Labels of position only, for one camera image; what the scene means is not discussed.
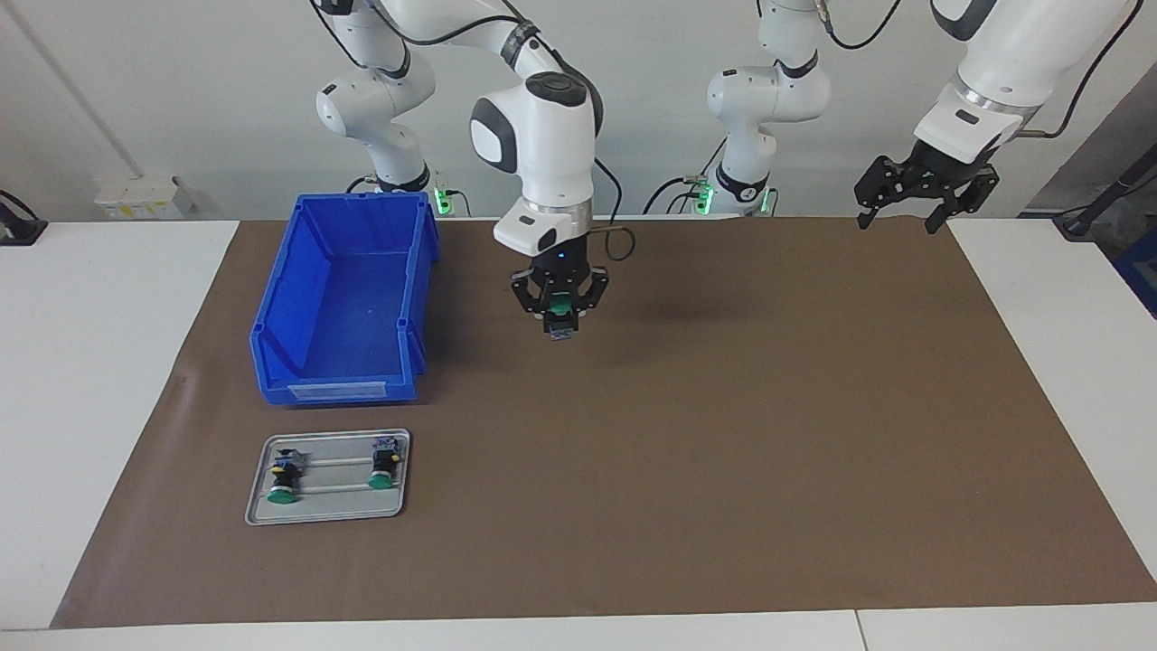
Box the black clamp mount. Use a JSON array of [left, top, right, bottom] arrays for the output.
[[0, 190, 48, 247]]

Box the brown table mat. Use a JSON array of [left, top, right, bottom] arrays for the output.
[[50, 215, 1157, 629]]

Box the silver metal tray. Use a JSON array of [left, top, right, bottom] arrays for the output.
[[244, 428, 412, 527]]

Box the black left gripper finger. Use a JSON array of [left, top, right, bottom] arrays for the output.
[[924, 165, 1001, 235], [854, 156, 914, 231]]

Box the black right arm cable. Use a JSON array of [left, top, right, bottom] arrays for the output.
[[307, 0, 635, 265]]

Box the black base cable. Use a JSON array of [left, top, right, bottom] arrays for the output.
[[642, 176, 697, 216]]

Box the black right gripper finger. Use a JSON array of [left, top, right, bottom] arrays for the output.
[[575, 265, 612, 319], [511, 269, 549, 319]]

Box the blue plastic storage bin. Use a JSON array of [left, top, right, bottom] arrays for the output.
[[249, 192, 441, 406]]

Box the white wall socket box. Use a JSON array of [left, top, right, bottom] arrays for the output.
[[95, 175, 195, 221]]

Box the green push button switch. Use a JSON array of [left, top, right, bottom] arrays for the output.
[[367, 437, 403, 490], [268, 448, 306, 505], [542, 297, 579, 343]]

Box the blue crate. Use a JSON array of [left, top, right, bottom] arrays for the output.
[[1114, 226, 1157, 319]]

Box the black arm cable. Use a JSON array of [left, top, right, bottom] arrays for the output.
[[814, 0, 1135, 141], [307, 0, 635, 265]]

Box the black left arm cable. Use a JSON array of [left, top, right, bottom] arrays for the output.
[[814, 0, 1135, 141]]

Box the black tripod stand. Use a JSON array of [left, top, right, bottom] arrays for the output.
[[1053, 145, 1157, 241]]

